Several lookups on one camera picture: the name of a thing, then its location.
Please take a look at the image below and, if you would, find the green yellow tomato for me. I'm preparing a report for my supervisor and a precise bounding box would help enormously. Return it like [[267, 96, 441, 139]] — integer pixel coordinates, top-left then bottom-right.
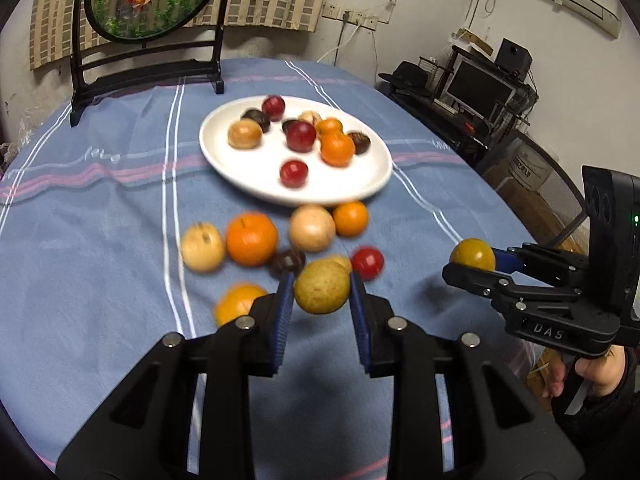
[[449, 238, 497, 272]]

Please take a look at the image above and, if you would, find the yellow orange tomato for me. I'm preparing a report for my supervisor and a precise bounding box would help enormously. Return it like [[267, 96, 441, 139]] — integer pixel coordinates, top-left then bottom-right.
[[213, 283, 268, 327]]

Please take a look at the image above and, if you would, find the red cherry tomato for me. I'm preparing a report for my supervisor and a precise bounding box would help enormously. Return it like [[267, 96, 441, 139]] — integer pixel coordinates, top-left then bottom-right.
[[350, 246, 385, 282]]

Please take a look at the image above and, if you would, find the small yellow-green fruit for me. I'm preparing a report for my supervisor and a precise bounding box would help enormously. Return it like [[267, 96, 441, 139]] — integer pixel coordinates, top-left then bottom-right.
[[326, 254, 352, 273], [294, 260, 350, 315]]

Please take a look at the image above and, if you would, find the small orange mandarin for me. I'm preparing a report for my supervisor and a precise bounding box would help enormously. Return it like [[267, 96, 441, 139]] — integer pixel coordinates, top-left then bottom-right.
[[226, 211, 279, 268]]

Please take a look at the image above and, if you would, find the large orange mandarin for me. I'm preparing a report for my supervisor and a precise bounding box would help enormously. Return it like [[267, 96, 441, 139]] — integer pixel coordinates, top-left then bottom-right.
[[320, 132, 355, 168]]

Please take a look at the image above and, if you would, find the dark brown passion fruit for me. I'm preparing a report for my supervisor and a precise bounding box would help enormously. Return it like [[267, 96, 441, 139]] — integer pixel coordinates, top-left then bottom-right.
[[347, 131, 371, 155]]

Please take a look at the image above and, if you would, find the large orange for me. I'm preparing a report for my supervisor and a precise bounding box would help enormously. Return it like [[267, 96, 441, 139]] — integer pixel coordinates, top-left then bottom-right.
[[316, 117, 343, 138]]

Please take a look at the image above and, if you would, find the person's right hand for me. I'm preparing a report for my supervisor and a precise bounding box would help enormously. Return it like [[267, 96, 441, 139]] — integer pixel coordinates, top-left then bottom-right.
[[542, 346, 626, 399]]

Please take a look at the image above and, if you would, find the dark small plum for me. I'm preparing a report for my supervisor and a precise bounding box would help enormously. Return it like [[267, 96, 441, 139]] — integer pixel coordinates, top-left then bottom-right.
[[269, 247, 306, 280]]

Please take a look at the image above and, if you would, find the cardboard box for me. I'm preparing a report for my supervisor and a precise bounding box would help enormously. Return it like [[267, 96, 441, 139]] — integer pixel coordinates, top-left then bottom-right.
[[480, 134, 587, 255]]

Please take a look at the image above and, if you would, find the cream apple-shaped fruit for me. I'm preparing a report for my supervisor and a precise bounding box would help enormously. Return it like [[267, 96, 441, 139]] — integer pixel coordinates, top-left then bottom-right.
[[180, 222, 226, 273]]

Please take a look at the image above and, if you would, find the beige round fruit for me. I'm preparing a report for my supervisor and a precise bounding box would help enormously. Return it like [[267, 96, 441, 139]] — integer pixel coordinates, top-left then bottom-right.
[[288, 205, 336, 252]]

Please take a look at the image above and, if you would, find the orange round fruit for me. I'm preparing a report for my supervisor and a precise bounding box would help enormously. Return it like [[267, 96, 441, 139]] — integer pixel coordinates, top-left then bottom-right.
[[332, 202, 369, 237]]

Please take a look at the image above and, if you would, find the white oval plate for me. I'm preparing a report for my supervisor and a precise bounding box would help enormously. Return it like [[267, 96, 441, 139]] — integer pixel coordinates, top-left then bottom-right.
[[197, 94, 394, 208]]

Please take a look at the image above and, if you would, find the computer monitor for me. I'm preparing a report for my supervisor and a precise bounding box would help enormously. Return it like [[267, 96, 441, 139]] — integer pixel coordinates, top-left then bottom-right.
[[445, 61, 515, 122]]

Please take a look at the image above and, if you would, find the black metal desk rack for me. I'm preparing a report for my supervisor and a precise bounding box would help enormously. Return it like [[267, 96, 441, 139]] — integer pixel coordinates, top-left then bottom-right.
[[428, 39, 539, 139]]

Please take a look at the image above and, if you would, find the tan fruit on plate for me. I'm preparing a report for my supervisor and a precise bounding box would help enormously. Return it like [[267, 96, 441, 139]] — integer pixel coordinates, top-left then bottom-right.
[[228, 118, 262, 150]]

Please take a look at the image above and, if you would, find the dark plum on plate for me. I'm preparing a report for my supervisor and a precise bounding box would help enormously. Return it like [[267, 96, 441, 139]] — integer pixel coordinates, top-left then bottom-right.
[[241, 108, 271, 133]]

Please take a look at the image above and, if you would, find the black speaker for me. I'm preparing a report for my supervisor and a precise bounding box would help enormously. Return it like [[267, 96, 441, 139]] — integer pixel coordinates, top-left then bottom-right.
[[495, 38, 533, 81]]

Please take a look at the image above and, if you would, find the red plum on plate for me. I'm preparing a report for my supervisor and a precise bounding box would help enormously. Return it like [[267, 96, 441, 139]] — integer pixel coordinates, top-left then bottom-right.
[[262, 96, 285, 122]]

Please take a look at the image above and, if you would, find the black hat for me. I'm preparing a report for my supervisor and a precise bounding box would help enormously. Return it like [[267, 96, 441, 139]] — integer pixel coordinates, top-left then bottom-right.
[[378, 61, 430, 91]]

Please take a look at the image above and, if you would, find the blue striped tablecloth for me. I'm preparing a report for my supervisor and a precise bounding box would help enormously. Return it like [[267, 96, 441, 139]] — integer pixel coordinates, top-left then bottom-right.
[[0, 56, 551, 480]]

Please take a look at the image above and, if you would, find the woven bamboo curtain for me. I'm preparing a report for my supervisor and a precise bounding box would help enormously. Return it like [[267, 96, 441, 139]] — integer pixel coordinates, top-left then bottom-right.
[[28, 0, 323, 70]]

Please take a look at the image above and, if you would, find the round painted screen on stand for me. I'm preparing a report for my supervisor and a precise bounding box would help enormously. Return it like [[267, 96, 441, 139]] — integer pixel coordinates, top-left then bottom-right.
[[70, 0, 229, 127]]

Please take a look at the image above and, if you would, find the white power cable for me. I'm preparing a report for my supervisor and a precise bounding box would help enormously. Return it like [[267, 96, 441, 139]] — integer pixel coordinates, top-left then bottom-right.
[[316, 19, 364, 65]]

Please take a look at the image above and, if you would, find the wall power strip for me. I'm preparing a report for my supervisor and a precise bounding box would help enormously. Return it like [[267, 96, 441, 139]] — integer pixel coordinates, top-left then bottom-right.
[[321, 2, 380, 30]]

